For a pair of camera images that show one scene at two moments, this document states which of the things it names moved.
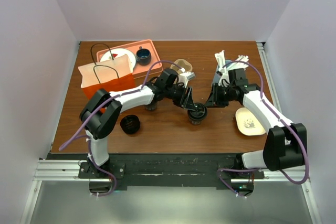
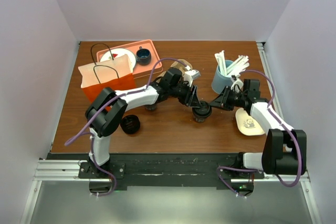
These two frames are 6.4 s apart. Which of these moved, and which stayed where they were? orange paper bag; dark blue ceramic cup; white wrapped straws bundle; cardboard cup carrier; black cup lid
Moved: black cup lid
Stayed: dark blue ceramic cup; white wrapped straws bundle; orange paper bag; cardboard cup carrier
